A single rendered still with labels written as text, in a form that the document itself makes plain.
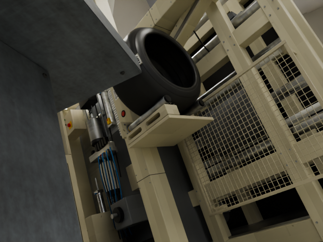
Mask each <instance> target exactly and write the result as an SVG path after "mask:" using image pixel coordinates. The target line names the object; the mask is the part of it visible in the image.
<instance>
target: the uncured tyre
mask: <svg viewBox="0 0 323 242"><path fill-rule="evenodd" d="M123 40H124V42H125V43H126V44H127V45H128V46H129V48H130V49H131V51H132V52H133V53H134V54H135V55H136V54H137V53H138V55H139V57H140V59H141V61H142V64H140V68H141V70H142V72H141V73H140V74H138V75H136V76H134V77H132V78H130V79H128V80H126V81H123V82H121V83H119V84H117V85H115V86H113V89H114V91H115V93H116V94H117V96H118V97H119V99H120V100H121V101H122V102H123V103H124V104H125V105H126V106H127V107H128V108H129V109H130V110H131V111H132V112H134V113H135V114H137V115H138V116H141V115H142V114H144V113H145V112H146V111H147V110H148V109H149V108H151V107H152V106H153V105H154V104H155V103H157V102H158V101H159V100H160V99H161V98H162V97H164V96H165V95H168V96H169V97H170V98H171V102H173V103H175V105H177V108H178V111H179V113H180V114H181V113H182V112H184V111H185V110H186V109H188V108H189V107H191V106H192V105H193V104H194V103H195V102H196V101H197V99H198V97H199V95H200V88H201V79H200V74H199V71H198V69H197V66H196V64H195V63H194V61H193V59H192V58H191V56H190V55H189V53H188V52H187V51H186V50H185V49H184V48H183V46H182V45H181V44H180V43H179V42H177V41H176V40H175V39H174V38H173V37H171V36H170V35H168V34H167V33H165V32H163V31H161V30H159V29H156V28H151V27H139V28H136V29H134V30H132V31H131V32H129V33H128V34H127V35H126V37H125V38H124V39H123Z"/></svg>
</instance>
